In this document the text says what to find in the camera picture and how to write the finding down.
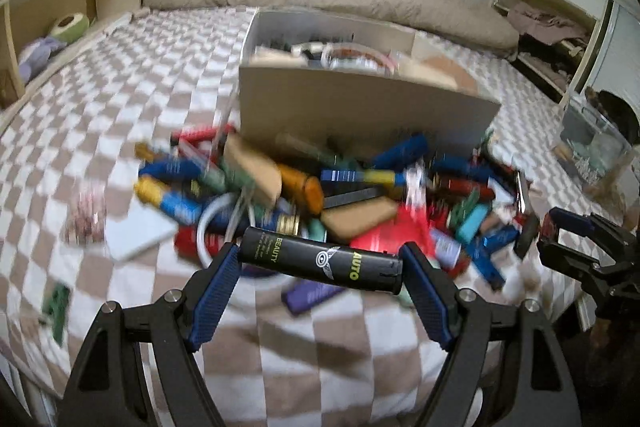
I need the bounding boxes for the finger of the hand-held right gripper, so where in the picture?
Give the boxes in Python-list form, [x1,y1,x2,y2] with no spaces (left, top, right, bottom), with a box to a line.
[536,234,608,288]
[542,207,608,240]

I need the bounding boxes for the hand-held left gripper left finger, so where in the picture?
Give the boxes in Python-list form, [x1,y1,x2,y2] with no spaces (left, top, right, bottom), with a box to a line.
[57,241,241,427]

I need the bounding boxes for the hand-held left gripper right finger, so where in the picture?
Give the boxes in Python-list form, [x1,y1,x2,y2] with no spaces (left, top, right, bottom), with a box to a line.
[400,241,583,427]

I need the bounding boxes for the black AUTO BEAUTY tube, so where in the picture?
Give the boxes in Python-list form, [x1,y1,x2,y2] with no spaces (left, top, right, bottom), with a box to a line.
[236,227,404,295]

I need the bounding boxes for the pile of assorted lighters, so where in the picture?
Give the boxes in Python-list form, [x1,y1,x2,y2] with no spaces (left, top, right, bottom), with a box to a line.
[134,124,543,315]

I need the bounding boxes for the white cardboard box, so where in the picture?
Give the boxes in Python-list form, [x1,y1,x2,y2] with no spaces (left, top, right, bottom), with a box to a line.
[237,9,502,152]

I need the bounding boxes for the heap of mixed small items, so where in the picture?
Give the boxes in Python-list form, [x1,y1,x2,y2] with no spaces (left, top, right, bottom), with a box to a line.
[250,34,468,90]

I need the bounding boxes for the red foil packet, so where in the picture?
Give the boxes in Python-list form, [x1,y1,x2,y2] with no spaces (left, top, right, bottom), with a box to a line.
[350,212,433,258]

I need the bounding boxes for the clear plastic storage box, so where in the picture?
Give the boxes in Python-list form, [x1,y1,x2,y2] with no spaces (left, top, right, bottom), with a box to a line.
[559,94,633,180]

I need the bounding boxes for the wooden rounded tag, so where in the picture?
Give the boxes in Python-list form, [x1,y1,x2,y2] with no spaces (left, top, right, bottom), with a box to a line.
[320,197,399,244]

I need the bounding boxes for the wooden leaf shaped piece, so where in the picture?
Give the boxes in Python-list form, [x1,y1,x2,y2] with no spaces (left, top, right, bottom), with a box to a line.
[221,134,283,208]

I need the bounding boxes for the amber lighter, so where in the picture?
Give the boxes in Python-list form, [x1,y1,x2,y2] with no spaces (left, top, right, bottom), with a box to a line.
[279,164,326,215]

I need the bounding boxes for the pink patterned packet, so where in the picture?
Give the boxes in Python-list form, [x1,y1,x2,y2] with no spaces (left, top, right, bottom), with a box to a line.
[66,189,108,249]

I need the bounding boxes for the green clothespin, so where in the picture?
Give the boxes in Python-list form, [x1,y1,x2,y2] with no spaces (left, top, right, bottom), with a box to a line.
[41,282,72,345]

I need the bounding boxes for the dark folded clothes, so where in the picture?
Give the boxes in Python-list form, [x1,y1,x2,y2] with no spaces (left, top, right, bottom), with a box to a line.
[517,34,591,82]

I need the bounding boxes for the white louvred door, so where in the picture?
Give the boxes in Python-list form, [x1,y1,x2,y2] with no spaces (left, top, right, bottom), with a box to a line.
[565,0,640,108]

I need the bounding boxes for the round cork coaster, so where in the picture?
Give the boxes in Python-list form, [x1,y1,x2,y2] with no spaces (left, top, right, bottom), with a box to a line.
[420,57,483,95]

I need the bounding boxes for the pink clothes heap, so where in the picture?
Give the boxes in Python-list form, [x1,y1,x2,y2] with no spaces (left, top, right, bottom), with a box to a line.
[507,2,593,45]

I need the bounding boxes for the purple plush toy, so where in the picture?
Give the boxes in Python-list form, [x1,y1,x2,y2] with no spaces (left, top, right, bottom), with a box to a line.
[17,36,68,80]

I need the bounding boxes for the green avocado plush toy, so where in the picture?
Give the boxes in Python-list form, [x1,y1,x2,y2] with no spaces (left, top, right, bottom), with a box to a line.
[50,13,92,44]

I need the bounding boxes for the white looped cable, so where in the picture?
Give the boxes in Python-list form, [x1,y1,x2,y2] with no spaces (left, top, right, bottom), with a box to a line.
[196,193,281,280]

